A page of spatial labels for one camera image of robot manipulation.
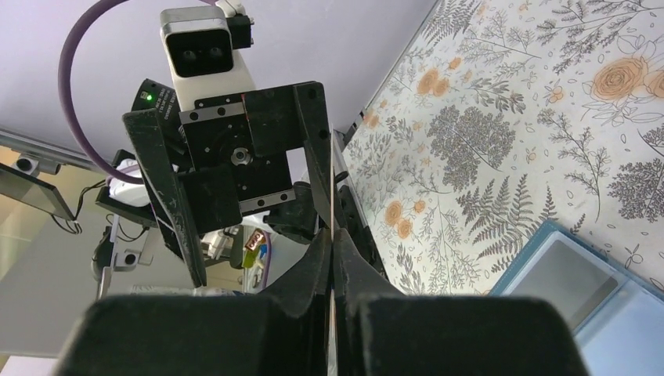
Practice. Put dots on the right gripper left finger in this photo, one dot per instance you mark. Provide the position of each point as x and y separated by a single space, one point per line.
282 330

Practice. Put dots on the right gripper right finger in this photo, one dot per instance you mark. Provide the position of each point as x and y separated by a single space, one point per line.
381 331

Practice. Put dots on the black VIP card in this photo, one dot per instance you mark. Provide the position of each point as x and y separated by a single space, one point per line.
571 282

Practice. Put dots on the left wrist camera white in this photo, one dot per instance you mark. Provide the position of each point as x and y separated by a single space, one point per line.
203 46

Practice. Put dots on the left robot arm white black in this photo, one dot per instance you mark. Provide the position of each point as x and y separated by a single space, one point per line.
233 162

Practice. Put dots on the blue leather card holder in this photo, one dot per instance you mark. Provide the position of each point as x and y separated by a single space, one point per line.
615 317

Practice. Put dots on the monitor in background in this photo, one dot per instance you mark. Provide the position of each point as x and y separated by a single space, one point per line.
34 192

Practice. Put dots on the gold striped card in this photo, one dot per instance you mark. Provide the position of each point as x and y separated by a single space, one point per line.
332 351

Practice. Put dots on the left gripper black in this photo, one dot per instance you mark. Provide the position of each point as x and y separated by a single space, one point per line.
238 147

